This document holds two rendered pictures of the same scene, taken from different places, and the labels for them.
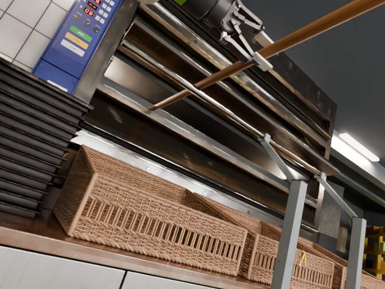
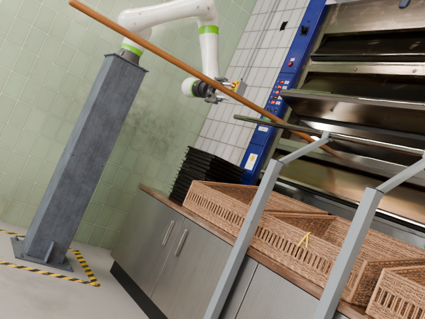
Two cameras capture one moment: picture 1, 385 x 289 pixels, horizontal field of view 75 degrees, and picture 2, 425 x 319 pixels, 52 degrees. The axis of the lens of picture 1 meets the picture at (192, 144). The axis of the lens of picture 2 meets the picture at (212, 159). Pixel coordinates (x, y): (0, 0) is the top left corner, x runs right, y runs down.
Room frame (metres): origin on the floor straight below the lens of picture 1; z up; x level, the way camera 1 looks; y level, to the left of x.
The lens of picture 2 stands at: (0.48, -2.18, 0.77)
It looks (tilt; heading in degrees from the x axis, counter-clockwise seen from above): 2 degrees up; 86
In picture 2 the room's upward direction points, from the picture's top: 23 degrees clockwise
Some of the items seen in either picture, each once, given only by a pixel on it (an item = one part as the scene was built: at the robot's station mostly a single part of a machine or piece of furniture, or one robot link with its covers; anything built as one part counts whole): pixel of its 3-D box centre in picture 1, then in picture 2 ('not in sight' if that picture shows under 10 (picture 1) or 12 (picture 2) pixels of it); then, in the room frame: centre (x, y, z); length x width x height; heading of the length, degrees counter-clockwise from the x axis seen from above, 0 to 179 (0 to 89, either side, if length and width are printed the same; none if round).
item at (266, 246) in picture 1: (255, 240); (341, 250); (1.25, -0.44, 0.72); 0.56 x 0.49 x 0.28; 120
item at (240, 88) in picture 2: not in sight; (237, 88); (0.69, 0.99, 1.46); 0.10 x 0.07 x 0.10; 120
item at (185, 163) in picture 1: (232, 179); (399, 200); (1.48, -0.30, 1.02); 1.79 x 0.11 x 0.19; 120
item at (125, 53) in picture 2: not in sight; (125, 57); (-0.02, 0.43, 1.23); 0.26 x 0.15 x 0.06; 116
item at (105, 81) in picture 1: (235, 157); (413, 173); (1.50, -0.28, 1.16); 1.80 x 0.06 x 0.04; 120
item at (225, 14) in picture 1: (223, 16); (209, 89); (0.50, 0.03, 1.19); 0.09 x 0.07 x 0.08; 119
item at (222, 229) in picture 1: (150, 202); (252, 209); (0.95, 0.08, 0.72); 0.56 x 0.49 x 0.28; 120
